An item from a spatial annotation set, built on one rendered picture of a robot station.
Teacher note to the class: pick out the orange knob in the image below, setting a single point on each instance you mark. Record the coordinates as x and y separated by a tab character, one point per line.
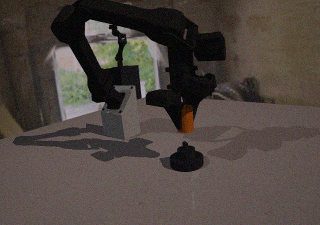
187	119

